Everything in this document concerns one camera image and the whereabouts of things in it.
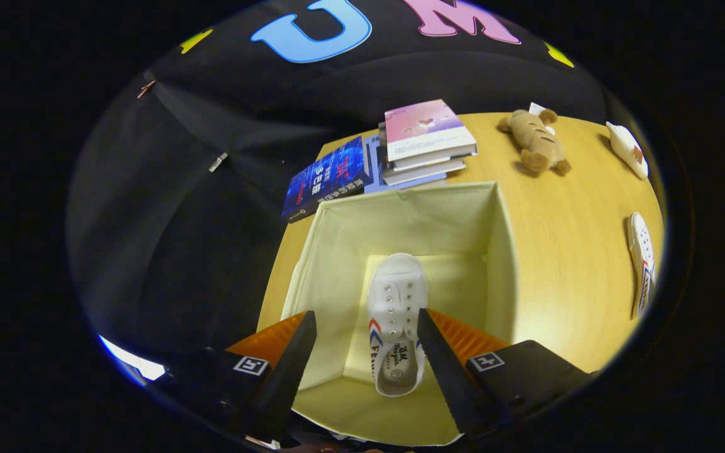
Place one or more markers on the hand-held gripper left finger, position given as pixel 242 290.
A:
pixel 290 371

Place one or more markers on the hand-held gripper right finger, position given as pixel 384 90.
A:
pixel 444 371

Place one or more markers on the white canvas shoe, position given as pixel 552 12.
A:
pixel 642 258
pixel 397 302

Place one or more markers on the cream fabric storage box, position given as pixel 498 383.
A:
pixel 337 264

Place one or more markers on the computer monitor screen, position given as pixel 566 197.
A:
pixel 136 362

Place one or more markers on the dark blue book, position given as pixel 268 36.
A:
pixel 328 179

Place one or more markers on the grey book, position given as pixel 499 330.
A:
pixel 425 171

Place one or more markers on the light blue book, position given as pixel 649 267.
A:
pixel 375 179

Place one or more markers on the black backdrop cloth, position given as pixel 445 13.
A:
pixel 148 220

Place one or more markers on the white clip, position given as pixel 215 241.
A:
pixel 218 162

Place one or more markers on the pink cover book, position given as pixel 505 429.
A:
pixel 422 129

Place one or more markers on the brown bread plush toy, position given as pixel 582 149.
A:
pixel 535 143

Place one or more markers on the white plush toy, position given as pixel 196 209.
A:
pixel 627 148

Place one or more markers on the red clip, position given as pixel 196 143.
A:
pixel 145 88

